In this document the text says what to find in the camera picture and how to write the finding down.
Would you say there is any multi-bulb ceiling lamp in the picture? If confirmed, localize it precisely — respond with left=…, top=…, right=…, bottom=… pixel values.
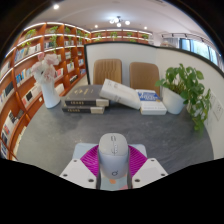
left=108, top=15, right=132, bottom=29

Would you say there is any orange wooden bookshelf unit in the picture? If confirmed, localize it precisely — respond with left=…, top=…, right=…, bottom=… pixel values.
left=0, top=21, right=155, bottom=162

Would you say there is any white computer mouse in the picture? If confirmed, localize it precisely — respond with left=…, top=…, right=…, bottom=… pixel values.
left=97, top=132, right=131, bottom=180

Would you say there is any thick dark hardcover book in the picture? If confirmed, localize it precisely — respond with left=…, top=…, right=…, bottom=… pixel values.
left=64, top=84, right=111, bottom=108

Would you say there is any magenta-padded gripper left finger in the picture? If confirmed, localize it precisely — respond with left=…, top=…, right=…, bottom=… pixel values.
left=59, top=144, right=102, bottom=191

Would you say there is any tan padded chair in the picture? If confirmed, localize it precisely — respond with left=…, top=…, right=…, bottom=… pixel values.
left=92, top=58, right=123, bottom=86
left=128, top=61, right=161, bottom=96

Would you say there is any green plant in white pot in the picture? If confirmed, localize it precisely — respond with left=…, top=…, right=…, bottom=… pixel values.
left=154, top=62, right=213, bottom=132

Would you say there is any white vase with pink flowers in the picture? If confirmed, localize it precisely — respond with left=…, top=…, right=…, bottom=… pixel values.
left=30, top=52, right=62, bottom=110

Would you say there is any white wall socket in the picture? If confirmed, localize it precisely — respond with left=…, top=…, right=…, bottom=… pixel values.
left=212, top=99, right=224, bottom=122

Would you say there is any glass window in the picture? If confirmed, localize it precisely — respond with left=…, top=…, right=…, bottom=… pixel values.
left=161, top=32, right=224, bottom=69

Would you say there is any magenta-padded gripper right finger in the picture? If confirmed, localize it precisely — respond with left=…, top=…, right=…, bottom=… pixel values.
left=127, top=144, right=169, bottom=191

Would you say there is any blue-covered white book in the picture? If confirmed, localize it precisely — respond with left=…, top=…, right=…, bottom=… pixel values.
left=135, top=88, right=168, bottom=116

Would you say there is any white thick book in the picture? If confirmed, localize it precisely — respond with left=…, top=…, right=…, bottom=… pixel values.
left=98, top=78, right=143, bottom=111

